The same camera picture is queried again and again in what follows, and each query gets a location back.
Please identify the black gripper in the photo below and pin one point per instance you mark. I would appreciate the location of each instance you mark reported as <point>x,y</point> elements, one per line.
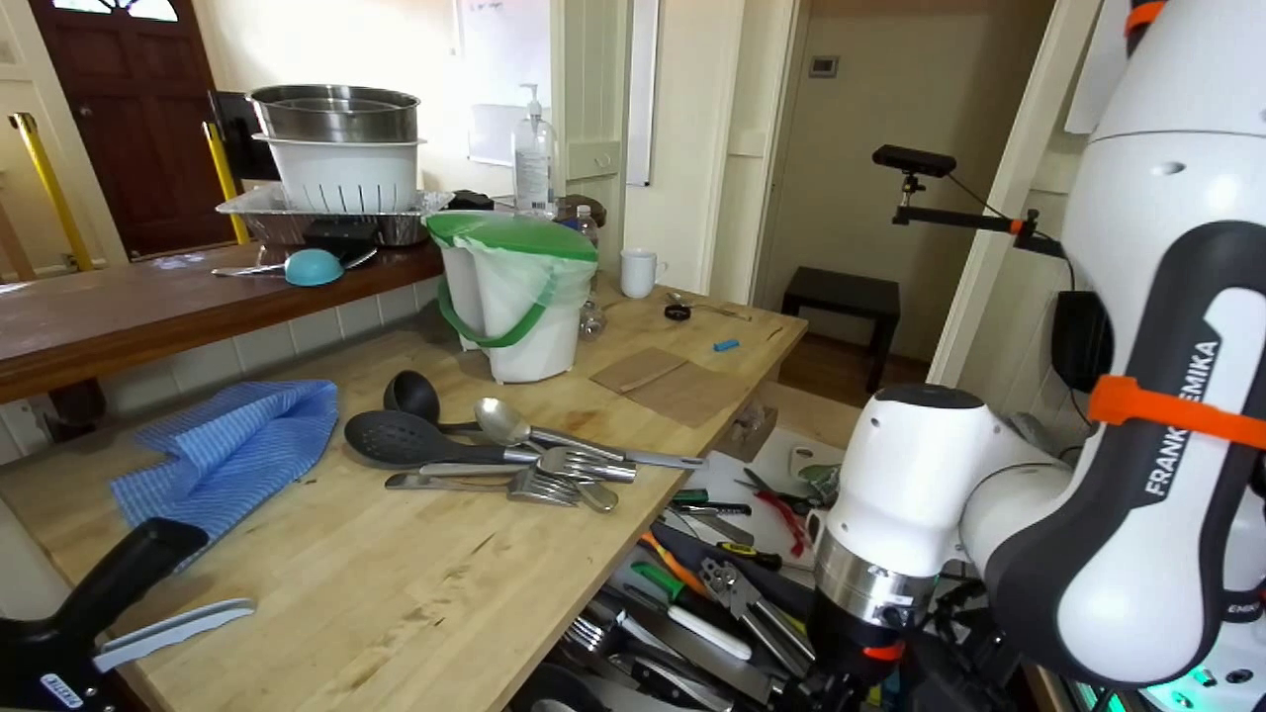
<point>856,674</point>

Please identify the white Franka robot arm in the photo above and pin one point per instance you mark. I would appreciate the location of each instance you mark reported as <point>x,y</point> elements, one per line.
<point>1159,160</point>

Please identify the wooden kitchen drawer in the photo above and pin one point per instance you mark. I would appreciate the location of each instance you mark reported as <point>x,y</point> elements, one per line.
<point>724,479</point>

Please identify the all-black ladle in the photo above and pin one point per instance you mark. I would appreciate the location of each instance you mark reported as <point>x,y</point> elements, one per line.
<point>411,395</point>

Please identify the black cutlery tray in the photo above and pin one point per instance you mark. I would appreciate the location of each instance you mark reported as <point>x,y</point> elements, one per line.
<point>791,597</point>

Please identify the steel can opener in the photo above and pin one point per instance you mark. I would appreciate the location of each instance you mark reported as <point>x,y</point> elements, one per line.
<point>736,597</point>

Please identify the yellow black screwdriver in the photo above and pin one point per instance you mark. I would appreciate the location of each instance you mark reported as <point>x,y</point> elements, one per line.
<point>744,557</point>

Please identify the green item in bag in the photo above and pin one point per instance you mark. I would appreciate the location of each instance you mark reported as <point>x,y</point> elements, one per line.
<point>819,485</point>

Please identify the clear plastic packet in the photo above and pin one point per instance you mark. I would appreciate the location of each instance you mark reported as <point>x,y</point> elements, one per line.
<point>750,434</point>

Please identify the brown paper napkin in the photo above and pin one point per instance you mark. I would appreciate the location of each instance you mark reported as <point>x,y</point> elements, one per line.
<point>692,395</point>
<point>638,373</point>

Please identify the blue lighter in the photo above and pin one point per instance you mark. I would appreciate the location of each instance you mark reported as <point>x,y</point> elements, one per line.
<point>724,347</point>

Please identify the black low bench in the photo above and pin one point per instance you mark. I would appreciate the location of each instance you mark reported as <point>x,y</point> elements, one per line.
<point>844,291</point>

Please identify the black hanging pouch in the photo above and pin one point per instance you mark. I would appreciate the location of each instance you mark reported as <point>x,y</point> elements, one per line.
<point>1082,341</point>

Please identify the long steel serving spoon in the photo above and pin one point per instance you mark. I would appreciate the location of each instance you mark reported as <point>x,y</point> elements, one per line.
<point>501,421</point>

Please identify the white ceramic mug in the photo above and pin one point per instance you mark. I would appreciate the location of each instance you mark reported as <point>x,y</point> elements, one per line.
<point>638,274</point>

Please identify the white bucket green lid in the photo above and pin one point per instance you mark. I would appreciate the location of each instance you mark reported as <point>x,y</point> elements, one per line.
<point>521,301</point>

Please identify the tall clear bottle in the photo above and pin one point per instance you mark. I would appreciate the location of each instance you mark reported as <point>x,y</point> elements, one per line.
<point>530,160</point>

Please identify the blue cloth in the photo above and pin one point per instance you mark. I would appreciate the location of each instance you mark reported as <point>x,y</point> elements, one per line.
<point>237,448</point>

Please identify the white dish rack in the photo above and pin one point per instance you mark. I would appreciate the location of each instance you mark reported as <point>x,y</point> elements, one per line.
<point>341,173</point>

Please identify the steel mixing bowl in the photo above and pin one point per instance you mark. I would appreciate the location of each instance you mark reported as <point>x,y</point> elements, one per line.
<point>339,111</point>

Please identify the yellow metal bar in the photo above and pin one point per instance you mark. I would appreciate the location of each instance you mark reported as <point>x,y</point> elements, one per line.
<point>221,179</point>
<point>43,183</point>

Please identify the dark wood bar counter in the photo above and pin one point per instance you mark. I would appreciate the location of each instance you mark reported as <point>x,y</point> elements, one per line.
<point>132,312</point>

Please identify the dark wood door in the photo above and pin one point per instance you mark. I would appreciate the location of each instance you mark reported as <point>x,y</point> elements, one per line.
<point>132,122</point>

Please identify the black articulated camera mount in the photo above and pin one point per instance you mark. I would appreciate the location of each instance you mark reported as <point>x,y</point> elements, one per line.
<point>912,160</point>

